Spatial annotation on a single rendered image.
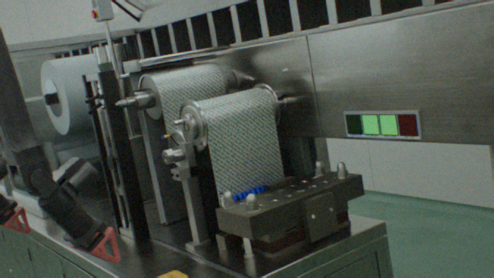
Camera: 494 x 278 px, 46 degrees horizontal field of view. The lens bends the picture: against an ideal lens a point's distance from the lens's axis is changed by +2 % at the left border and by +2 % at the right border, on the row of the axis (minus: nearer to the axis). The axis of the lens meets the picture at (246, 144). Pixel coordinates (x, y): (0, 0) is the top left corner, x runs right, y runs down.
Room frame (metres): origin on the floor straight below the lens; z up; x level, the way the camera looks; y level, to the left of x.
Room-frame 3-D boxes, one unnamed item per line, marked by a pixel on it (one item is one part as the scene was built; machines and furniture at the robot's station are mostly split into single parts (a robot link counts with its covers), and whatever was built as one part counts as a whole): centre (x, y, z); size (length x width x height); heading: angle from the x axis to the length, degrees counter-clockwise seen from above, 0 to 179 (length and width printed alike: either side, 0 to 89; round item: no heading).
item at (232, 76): (1.98, 0.03, 1.33); 0.07 x 0.07 x 0.07; 33
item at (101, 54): (2.27, 0.44, 1.50); 0.14 x 0.14 x 0.06
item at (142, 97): (1.80, 0.29, 1.33); 0.06 x 0.06 x 0.06; 33
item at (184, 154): (1.61, 0.19, 1.05); 0.06 x 0.05 x 0.31; 123
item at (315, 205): (1.48, -0.16, 0.96); 0.10 x 0.03 x 0.11; 123
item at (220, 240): (1.62, 0.00, 0.92); 0.28 x 0.04 x 0.04; 123
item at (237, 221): (1.54, -0.10, 1.00); 0.40 x 0.16 x 0.06; 123
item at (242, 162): (1.62, 0.00, 1.11); 0.23 x 0.01 x 0.18; 123
